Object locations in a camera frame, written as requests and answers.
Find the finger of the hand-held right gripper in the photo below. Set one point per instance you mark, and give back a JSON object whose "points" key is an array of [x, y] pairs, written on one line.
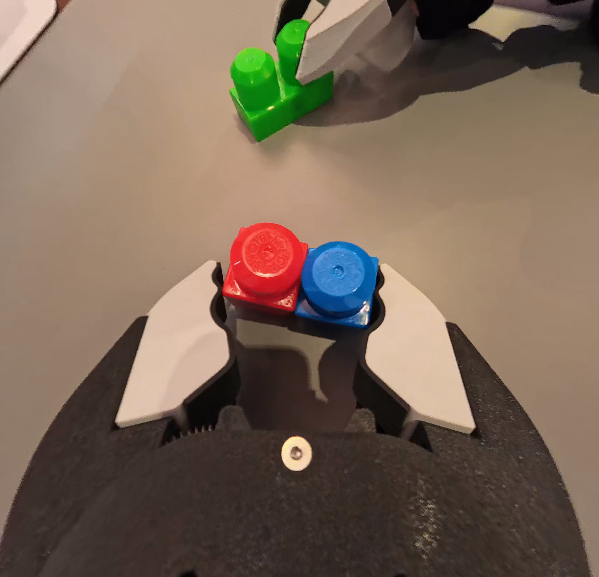
{"points": [[288, 1], [346, 20]]}

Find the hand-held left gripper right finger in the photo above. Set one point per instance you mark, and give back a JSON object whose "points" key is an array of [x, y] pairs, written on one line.
{"points": [[421, 362]]}

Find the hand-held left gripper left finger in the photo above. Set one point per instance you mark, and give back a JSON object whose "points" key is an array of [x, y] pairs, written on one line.
{"points": [[168, 362]]}

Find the green mega block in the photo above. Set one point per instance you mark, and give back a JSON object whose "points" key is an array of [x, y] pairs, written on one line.
{"points": [[271, 104]]}

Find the blue mega block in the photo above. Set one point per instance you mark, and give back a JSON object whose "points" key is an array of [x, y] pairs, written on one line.
{"points": [[339, 282]]}

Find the red mega block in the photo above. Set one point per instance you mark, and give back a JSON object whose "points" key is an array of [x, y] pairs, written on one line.
{"points": [[267, 263]]}

